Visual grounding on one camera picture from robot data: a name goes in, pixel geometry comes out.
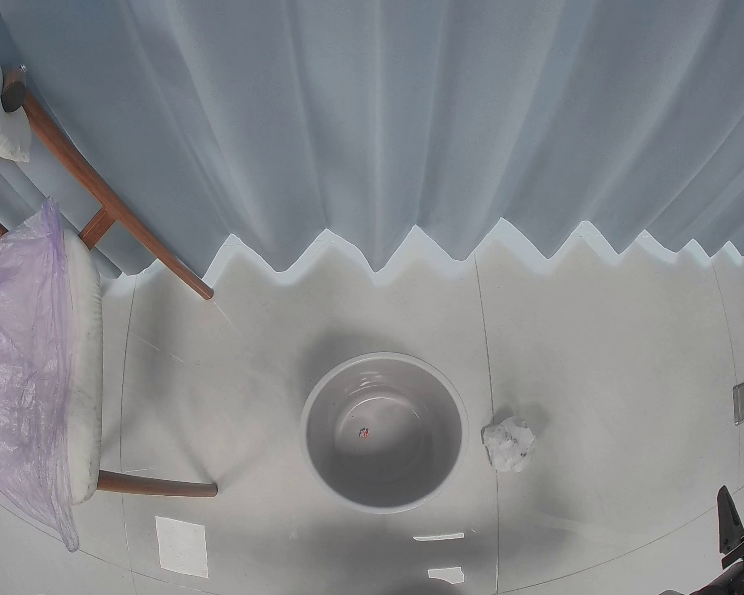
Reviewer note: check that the crumpled white paper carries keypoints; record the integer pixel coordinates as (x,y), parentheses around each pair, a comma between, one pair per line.
(508,444)

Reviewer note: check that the purple plastic bag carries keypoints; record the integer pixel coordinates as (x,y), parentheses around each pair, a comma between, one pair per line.
(18,363)

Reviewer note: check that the pale blue curtain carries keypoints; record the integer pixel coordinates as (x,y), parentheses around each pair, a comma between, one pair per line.
(409,115)

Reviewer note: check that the white trash bin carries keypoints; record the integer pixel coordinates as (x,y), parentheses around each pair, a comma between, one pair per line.
(384,456)

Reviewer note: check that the wooden chair with white cushions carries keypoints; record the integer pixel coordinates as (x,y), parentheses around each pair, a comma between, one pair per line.
(87,363)

